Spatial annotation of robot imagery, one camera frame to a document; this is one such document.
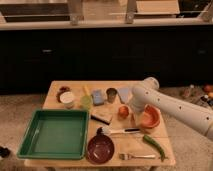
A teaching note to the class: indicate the orange apple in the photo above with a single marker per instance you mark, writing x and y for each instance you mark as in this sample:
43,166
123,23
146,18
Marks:
123,112

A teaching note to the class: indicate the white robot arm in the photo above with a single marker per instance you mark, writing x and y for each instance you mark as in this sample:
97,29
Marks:
196,117

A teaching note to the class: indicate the orange bowl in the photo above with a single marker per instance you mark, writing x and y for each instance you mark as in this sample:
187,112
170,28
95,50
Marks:
150,117

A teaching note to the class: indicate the purple bowl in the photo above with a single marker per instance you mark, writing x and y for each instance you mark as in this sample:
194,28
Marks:
100,149

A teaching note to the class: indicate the metal cup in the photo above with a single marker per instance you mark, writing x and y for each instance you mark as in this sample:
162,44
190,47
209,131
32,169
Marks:
111,94

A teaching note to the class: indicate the blue sponge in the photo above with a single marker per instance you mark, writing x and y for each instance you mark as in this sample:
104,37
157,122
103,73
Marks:
97,97

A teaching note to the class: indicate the light blue cloth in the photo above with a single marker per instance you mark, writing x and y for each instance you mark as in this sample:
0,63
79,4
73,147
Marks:
123,94

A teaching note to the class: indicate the white cup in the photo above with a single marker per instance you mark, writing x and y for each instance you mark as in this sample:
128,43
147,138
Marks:
67,99

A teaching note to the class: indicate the dark red small object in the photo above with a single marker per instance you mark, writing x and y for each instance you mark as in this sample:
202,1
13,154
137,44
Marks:
61,91

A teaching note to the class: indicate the wooden table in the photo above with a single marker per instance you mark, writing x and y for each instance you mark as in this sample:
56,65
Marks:
124,143

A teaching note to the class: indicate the green plastic tray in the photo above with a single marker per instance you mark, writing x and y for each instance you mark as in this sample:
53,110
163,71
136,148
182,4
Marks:
55,134

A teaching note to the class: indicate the silver fork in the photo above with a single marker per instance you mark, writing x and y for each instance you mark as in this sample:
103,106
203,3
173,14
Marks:
125,156

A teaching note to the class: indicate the black cabinet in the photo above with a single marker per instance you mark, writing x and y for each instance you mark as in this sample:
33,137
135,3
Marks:
176,55

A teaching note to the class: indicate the green chili pepper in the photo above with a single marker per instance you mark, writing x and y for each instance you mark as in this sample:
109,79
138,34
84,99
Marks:
154,144

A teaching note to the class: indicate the black object on floor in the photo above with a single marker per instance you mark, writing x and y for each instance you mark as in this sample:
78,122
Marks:
4,152

